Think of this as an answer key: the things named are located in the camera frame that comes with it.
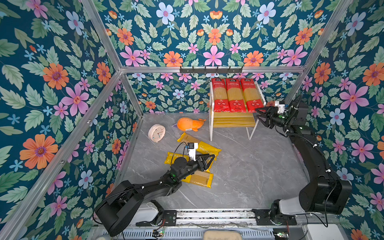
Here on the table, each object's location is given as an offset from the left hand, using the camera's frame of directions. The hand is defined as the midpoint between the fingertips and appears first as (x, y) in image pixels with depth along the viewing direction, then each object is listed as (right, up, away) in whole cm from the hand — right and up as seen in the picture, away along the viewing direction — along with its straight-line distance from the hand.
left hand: (214, 154), depth 73 cm
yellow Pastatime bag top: (-5, 0, +24) cm, 24 cm away
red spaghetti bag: (+22, +27, +5) cm, 35 cm away
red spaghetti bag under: (+12, +28, +5) cm, 31 cm away
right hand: (+22, +22, +1) cm, 31 cm away
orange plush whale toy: (-18, +16, +31) cm, 39 cm away
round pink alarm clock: (-37, +10, +26) cm, 46 cm away
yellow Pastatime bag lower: (-6, -16, +13) cm, 21 cm away
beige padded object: (+3, -35, -7) cm, 36 cm away
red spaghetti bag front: (+4, +32, +8) cm, 33 cm away
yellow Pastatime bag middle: (-26, -5, +20) cm, 33 cm away
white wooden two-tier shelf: (+27, +29, +7) cm, 41 cm away
